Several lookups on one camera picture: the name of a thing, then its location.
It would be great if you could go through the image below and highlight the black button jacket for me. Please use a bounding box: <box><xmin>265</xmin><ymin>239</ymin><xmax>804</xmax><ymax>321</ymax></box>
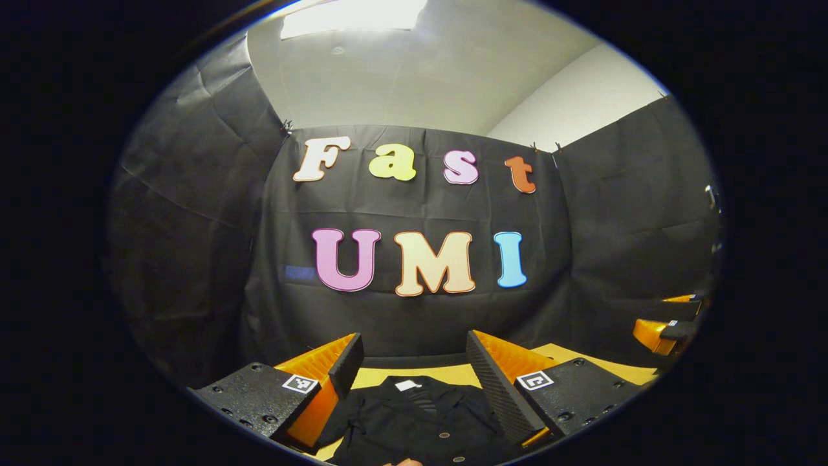
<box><xmin>315</xmin><ymin>375</ymin><xmax>518</xmax><ymax>465</ymax></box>

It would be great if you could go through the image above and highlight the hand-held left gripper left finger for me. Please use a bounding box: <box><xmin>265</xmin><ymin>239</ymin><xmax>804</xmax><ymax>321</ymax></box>
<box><xmin>194</xmin><ymin>333</ymin><xmax>365</xmax><ymax>450</ymax></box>

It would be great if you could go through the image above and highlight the black backdrop cloth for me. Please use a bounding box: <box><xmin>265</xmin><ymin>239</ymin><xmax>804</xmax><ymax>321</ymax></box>
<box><xmin>107</xmin><ymin>32</ymin><xmax>722</xmax><ymax>389</ymax></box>

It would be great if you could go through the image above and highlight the ceiling light panel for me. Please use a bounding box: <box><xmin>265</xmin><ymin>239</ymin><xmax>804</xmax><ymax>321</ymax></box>
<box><xmin>279</xmin><ymin>0</ymin><xmax>429</xmax><ymax>41</ymax></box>

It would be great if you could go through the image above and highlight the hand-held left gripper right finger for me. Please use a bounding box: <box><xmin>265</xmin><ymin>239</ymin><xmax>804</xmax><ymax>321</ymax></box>
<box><xmin>466</xmin><ymin>329</ymin><xmax>644</xmax><ymax>450</ymax></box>

